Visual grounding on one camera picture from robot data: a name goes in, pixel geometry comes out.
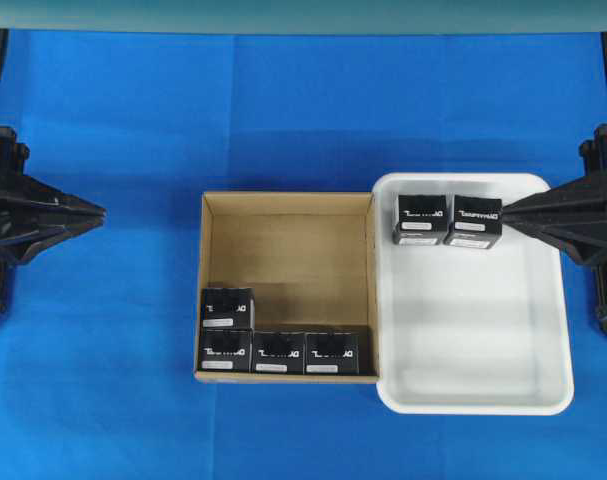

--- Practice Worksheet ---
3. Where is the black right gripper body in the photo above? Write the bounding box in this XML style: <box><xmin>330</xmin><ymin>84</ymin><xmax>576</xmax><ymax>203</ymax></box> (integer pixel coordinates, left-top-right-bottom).
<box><xmin>579</xmin><ymin>124</ymin><xmax>607</xmax><ymax>266</ymax></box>

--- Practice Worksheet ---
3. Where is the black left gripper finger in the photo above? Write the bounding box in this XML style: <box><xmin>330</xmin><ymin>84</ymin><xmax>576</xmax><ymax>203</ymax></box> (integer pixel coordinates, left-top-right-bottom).
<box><xmin>17</xmin><ymin>217</ymin><xmax>105</xmax><ymax>264</ymax></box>
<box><xmin>25</xmin><ymin>176</ymin><xmax>106</xmax><ymax>216</ymax></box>

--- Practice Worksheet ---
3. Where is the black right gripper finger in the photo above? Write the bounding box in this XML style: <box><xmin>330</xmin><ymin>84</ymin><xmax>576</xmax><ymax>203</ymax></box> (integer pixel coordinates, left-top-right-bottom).
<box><xmin>502</xmin><ymin>175</ymin><xmax>591</xmax><ymax>215</ymax></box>
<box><xmin>502</xmin><ymin>216</ymin><xmax>603</xmax><ymax>268</ymax></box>

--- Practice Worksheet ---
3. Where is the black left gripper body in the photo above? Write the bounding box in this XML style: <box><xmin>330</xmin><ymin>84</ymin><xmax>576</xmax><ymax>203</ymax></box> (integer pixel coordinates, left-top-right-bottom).
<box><xmin>0</xmin><ymin>127</ymin><xmax>37</xmax><ymax>265</ymax></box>

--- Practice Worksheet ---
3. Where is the black box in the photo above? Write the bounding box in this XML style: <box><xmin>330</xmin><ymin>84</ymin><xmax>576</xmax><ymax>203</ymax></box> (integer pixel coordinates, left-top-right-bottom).
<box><xmin>443</xmin><ymin>195</ymin><xmax>503</xmax><ymax>250</ymax></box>
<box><xmin>251</xmin><ymin>331</ymin><xmax>306</xmax><ymax>375</ymax></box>
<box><xmin>393</xmin><ymin>194</ymin><xmax>449</xmax><ymax>246</ymax></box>
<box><xmin>197</xmin><ymin>329</ymin><xmax>253</xmax><ymax>373</ymax></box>
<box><xmin>304</xmin><ymin>332</ymin><xmax>359</xmax><ymax>375</ymax></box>
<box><xmin>201</xmin><ymin>288</ymin><xmax>255</xmax><ymax>330</ymax></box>

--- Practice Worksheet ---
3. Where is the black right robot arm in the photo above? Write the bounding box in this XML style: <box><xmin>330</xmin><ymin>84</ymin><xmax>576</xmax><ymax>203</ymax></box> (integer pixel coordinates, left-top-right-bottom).
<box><xmin>502</xmin><ymin>32</ymin><xmax>607</xmax><ymax>337</ymax></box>

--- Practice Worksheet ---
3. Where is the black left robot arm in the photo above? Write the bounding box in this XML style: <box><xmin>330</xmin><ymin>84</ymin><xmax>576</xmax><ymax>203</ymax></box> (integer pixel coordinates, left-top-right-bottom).
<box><xmin>0</xmin><ymin>29</ymin><xmax>106</xmax><ymax>317</ymax></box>

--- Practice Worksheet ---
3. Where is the brown cardboard box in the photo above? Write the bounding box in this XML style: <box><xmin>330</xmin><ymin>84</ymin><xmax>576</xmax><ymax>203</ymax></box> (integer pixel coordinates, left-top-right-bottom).
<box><xmin>193</xmin><ymin>191</ymin><xmax>379</xmax><ymax>384</ymax></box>

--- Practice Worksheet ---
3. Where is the white plastic tray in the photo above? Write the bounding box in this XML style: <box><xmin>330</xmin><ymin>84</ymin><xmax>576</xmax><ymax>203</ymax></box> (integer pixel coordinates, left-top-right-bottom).
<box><xmin>372</xmin><ymin>173</ymin><xmax>574</xmax><ymax>415</ymax></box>

